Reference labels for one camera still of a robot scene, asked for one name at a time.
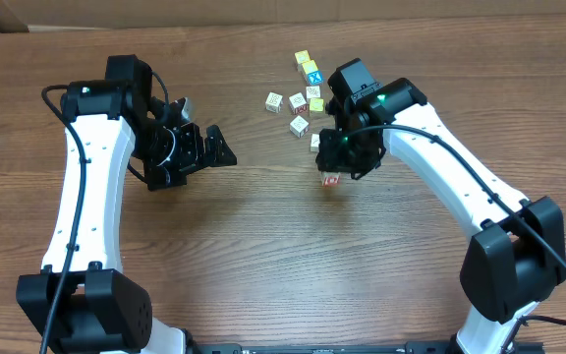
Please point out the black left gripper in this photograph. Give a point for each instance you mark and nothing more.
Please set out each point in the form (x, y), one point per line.
(192, 158)

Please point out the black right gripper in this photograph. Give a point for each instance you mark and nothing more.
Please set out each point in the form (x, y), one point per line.
(335, 161)

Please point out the wooden block red apple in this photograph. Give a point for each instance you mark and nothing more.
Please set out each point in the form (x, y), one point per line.
(330, 178)

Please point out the wooden block green side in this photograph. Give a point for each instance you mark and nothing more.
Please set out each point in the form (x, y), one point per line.
(315, 141)

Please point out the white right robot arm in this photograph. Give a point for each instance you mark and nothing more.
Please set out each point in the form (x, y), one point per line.
(515, 245)

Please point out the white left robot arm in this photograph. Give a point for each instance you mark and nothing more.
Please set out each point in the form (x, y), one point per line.
(81, 301)

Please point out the wooden block yellow top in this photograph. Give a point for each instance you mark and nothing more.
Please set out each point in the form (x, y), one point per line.
(316, 107)

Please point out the wooden block red letter I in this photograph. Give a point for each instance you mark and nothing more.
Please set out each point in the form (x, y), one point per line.
(299, 126)

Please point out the wooden block red letter Y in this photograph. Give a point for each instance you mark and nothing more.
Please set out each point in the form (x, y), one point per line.
(273, 102)

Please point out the plain wooden picture block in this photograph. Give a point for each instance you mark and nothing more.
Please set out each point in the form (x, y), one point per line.
(313, 92)

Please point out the wooden block red letter M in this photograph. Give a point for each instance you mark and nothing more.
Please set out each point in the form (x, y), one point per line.
(298, 103)

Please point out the wooden block blue X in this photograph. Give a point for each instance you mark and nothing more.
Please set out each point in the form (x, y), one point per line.
(311, 73)

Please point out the far yellow wooden block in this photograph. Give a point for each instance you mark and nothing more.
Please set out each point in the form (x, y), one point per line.
(300, 58)

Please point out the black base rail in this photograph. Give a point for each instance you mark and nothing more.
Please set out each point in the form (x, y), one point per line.
(415, 347)

